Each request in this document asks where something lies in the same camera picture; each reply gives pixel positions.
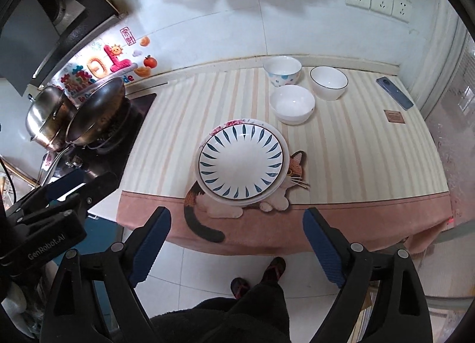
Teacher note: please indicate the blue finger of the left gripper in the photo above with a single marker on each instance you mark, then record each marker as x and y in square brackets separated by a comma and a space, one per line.
[75, 182]

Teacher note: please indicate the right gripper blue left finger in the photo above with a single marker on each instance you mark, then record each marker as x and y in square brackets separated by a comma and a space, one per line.
[73, 313]

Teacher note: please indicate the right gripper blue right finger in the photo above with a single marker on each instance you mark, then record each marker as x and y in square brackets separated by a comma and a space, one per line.
[400, 312]

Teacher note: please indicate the white plate pink flowers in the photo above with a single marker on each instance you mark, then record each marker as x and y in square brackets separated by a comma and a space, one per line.
[241, 164]

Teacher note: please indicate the white plate blue leaf pattern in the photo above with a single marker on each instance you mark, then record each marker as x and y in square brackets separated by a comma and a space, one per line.
[243, 160]

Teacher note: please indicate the white bowl red flowers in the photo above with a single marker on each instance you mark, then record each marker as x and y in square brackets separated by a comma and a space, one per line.
[292, 104]

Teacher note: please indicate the white bowl blue dots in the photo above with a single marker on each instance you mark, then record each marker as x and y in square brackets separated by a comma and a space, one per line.
[283, 70]

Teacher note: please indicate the white bowl dark rim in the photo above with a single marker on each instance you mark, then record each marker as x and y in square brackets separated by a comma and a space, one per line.
[329, 83]

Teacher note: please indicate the black gas stove top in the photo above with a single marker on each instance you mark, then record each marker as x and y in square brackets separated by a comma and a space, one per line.
[110, 152]

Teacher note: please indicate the black wok pan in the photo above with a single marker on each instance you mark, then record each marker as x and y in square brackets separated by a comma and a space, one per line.
[91, 119]

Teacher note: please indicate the stainless steel steamer pot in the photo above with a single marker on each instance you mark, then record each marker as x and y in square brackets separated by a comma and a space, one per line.
[48, 118]

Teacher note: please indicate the person's black trousers legs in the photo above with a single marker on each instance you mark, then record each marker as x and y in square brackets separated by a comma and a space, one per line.
[259, 316]

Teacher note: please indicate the striped cat table mat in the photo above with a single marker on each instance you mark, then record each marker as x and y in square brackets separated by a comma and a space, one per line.
[237, 180]

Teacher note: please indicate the left red black slipper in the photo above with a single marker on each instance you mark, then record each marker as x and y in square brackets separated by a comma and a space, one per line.
[239, 287]

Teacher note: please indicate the black range hood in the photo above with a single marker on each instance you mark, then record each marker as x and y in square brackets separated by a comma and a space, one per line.
[39, 37]

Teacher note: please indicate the small brown square coaster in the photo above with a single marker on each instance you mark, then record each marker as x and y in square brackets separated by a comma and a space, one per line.
[394, 117]

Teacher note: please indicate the colourful wall sticker decoration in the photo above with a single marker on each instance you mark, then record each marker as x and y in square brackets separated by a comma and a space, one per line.
[118, 53]

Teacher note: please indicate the white wall socket strip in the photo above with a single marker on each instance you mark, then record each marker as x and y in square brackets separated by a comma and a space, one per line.
[398, 9]

